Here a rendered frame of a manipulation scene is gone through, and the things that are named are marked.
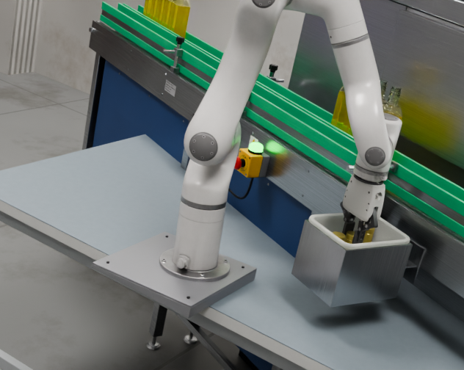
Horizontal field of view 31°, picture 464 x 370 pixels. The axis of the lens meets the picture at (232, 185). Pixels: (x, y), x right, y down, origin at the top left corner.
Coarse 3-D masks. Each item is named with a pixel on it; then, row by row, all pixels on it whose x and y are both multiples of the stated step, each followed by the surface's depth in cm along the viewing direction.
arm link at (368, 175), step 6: (354, 168) 210; (360, 168) 207; (360, 174) 207; (366, 174) 206; (372, 174) 206; (378, 174) 207; (384, 174) 207; (366, 180) 208; (372, 180) 206; (378, 180) 208; (384, 180) 207
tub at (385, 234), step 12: (312, 216) 214; (324, 216) 216; (336, 216) 219; (324, 228) 208; (336, 228) 220; (384, 228) 220; (396, 228) 218; (336, 240) 204; (372, 240) 224; (384, 240) 220; (396, 240) 211; (408, 240) 212
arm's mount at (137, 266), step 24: (144, 240) 238; (168, 240) 241; (96, 264) 220; (120, 264) 221; (144, 264) 224; (240, 264) 232; (144, 288) 213; (168, 288) 213; (192, 288) 215; (216, 288) 217; (240, 288) 227; (192, 312) 208
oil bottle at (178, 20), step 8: (176, 0) 328; (184, 0) 327; (176, 8) 327; (184, 8) 328; (176, 16) 328; (184, 16) 329; (176, 24) 329; (184, 24) 331; (176, 32) 330; (184, 32) 332
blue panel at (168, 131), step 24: (120, 72) 346; (120, 96) 346; (144, 96) 329; (144, 120) 330; (168, 120) 313; (168, 144) 314; (240, 192) 275; (264, 192) 263; (264, 216) 264; (288, 216) 254; (288, 240) 254
